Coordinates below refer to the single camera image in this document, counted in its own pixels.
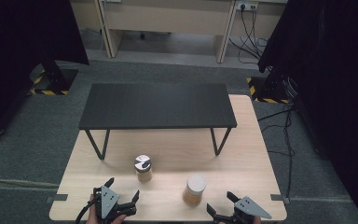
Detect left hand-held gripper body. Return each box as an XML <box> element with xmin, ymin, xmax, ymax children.
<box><xmin>92</xmin><ymin>186</ymin><xmax>138</xmax><ymax>224</ymax></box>

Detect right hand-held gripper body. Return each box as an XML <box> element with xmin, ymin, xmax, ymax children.
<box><xmin>215</xmin><ymin>195</ymin><xmax>273</xmax><ymax>224</ymax></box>

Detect spice jar with white lid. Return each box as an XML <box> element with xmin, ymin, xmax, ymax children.
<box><xmin>182</xmin><ymin>175</ymin><xmax>207</xmax><ymax>207</ymax></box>

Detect glass jar with metal lid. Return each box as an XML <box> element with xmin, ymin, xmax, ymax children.
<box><xmin>133</xmin><ymin>154</ymin><xmax>154</xmax><ymax>184</ymax></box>

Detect black shelf with metal legs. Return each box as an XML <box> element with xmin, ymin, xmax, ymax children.
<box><xmin>77</xmin><ymin>82</ymin><xmax>238</xmax><ymax>161</ymax></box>

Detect person's right hand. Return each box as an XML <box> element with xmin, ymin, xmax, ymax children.
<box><xmin>218</xmin><ymin>216</ymin><xmax>263</xmax><ymax>224</ymax></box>

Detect person's left hand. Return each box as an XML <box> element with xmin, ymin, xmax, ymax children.
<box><xmin>86</xmin><ymin>194</ymin><xmax>127</xmax><ymax>224</ymax></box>

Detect grey table edge clamp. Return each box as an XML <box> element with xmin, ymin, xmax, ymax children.
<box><xmin>46</xmin><ymin>193</ymin><xmax>69</xmax><ymax>203</ymax></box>
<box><xmin>269</xmin><ymin>193</ymin><xmax>291</xmax><ymax>205</ymax></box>

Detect stand base with hazard tape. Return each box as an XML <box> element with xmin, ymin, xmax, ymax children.
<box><xmin>27</xmin><ymin>61</ymin><xmax>79</xmax><ymax>96</ymax></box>
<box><xmin>246</xmin><ymin>74</ymin><xmax>294</xmax><ymax>105</ymax></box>

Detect black curtain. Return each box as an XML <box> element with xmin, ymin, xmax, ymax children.
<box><xmin>0</xmin><ymin>0</ymin><xmax>90</xmax><ymax>143</ymax></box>
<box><xmin>257</xmin><ymin>0</ymin><xmax>358</xmax><ymax>224</ymax></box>

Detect beige desk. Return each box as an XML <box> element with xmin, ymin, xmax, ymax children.
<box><xmin>69</xmin><ymin>0</ymin><xmax>288</xmax><ymax>64</ymax></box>

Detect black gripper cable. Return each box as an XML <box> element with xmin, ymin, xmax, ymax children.
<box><xmin>75</xmin><ymin>192</ymin><xmax>103</xmax><ymax>224</ymax></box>

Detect black floor cables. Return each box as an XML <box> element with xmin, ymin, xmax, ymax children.
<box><xmin>256</xmin><ymin>102</ymin><xmax>296</xmax><ymax>200</ymax></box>

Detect black cables under desk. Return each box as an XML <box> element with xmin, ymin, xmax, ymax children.
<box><xmin>228</xmin><ymin>7</ymin><xmax>270</xmax><ymax>65</ymax></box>

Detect white wall power outlet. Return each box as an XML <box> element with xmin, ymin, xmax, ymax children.
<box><xmin>236</xmin><ymin>1</ymin><xmax>259</xmax><ymax>11</ymax></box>

